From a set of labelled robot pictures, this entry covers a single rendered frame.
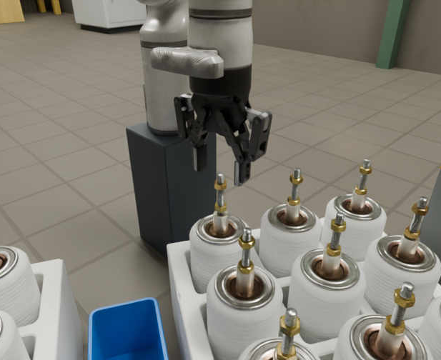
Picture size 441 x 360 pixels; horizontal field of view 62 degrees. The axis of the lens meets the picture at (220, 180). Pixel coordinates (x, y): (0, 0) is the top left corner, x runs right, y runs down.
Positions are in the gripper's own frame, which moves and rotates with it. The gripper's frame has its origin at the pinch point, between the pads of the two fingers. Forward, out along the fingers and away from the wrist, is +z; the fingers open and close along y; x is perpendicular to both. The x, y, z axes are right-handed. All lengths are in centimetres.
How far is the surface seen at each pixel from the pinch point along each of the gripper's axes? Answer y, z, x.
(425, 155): -15, 36, -107
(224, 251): -3.1, 11.2, 3.0
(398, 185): -12, 36, -78
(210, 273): -1.4, 15.5, 4.2
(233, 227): -1.3, 10.5, -1.6
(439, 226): -26.5, 14.2, -26.6
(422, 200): -23.8, 1.6, -10.8
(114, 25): 314, 27, -233
